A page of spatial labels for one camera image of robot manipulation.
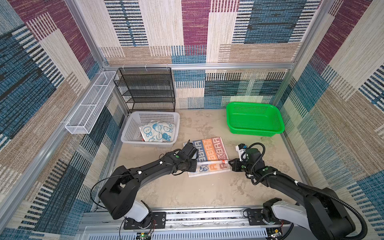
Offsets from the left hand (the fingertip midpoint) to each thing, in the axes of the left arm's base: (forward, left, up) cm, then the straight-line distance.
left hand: (194, 163), depth 86 cm
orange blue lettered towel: (+6, -11, -6) cm, 14 cm away
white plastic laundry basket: (+23, +42, -1) cm, 48 cm away
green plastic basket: (+37, -47, -4) cm, 60 cm away
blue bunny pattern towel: (+20, +22, +4) cm, 30 cm away
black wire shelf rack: (+51, +33, +13) cm, 62 cm away
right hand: (0, -21, -2) cm, 21 cm away
